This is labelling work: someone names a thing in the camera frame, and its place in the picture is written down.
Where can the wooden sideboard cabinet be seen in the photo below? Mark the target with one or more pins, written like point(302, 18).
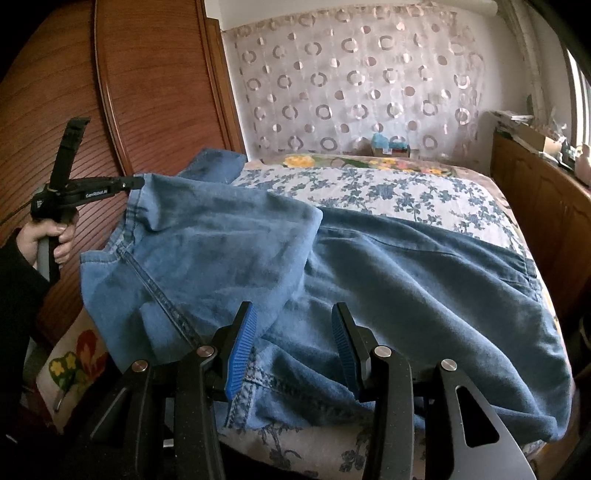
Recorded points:
point(535, 194)

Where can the person's left hand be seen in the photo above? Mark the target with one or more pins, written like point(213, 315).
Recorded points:
point(30, 237)

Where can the dark blue folded denim pants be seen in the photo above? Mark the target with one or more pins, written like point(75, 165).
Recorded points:
point(212, 164)

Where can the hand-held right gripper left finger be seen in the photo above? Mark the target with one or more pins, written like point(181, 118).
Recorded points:
point(240, 350)

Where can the circle patterned sheer curtain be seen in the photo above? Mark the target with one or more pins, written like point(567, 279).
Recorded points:
point(346, 83)

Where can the wooden slatted wardrobe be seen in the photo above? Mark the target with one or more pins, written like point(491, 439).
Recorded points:
point(152, 92)

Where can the pink bottle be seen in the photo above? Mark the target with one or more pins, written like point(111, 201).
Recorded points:
point(584, 159)

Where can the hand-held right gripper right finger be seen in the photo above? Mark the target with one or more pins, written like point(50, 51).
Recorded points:
point(346, 350)

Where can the stack of papers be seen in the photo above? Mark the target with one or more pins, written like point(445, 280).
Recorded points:
point(508, 119)

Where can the blue floral white sheet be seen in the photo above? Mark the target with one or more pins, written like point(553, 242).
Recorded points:
point(392, 194)

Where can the open cardboard box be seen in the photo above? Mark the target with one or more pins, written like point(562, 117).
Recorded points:
point(535, 138)

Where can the pink floral blanket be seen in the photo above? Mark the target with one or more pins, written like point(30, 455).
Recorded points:
point(323, 161)

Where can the window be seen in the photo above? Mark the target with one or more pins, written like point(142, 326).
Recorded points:
point(579, 92)

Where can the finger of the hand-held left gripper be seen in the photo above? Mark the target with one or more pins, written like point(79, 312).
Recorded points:
point(129, 182)
point(69, 152)

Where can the cardboard box with blue items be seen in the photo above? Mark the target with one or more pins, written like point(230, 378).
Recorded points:
point(390, 146)

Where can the light blue denim pants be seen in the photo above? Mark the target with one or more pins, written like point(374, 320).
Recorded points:
point(392, 286)

